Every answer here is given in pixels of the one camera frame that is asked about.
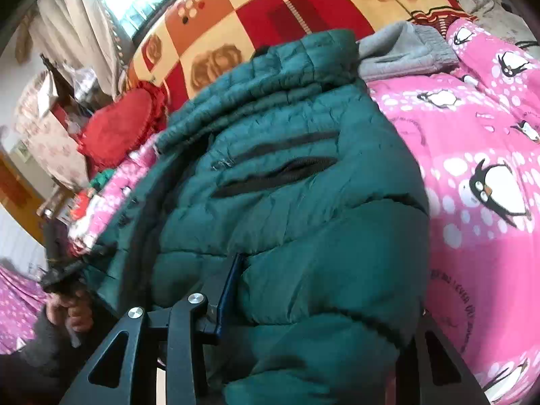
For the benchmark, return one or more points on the beige curtain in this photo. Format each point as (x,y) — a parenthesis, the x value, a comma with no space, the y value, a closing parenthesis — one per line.
(80,29)

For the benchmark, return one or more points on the pale floral cloth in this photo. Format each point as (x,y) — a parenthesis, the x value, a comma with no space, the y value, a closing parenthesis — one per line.
(50,147)

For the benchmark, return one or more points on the dark green puffer jacket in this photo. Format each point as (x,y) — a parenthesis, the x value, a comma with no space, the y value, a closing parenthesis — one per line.
(295,202)

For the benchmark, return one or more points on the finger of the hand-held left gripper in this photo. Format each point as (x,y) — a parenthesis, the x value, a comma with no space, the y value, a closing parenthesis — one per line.
(90,263)

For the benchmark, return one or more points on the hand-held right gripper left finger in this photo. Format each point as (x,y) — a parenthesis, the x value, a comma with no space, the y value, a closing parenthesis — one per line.
(230,295)

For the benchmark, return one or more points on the green cloth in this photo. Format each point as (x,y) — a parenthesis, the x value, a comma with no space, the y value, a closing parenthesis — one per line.
(101,179)

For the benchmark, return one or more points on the wooden door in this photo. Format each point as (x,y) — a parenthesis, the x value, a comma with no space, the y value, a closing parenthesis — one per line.
(14,194)

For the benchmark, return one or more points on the grey knit garment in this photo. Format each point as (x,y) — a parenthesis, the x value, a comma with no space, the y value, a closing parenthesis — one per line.
(405,55)

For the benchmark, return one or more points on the person's left forearm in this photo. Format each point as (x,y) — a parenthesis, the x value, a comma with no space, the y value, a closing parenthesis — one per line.
(38,358)

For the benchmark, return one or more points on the person's left hand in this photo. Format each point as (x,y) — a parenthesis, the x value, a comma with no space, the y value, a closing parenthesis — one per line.
(71,310)

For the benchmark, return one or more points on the red heart-shaped frilled pillow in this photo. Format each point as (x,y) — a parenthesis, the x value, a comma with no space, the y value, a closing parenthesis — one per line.
(118,130)

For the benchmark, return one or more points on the pink penguin-print bedsheet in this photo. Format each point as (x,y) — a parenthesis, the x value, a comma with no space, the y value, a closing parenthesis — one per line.
(464,135)

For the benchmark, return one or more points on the red orange rose-print blanket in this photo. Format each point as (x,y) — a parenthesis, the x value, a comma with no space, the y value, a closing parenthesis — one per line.
(320,12)

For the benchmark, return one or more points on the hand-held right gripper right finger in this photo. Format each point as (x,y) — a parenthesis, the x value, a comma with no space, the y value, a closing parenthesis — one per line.
(409,379)

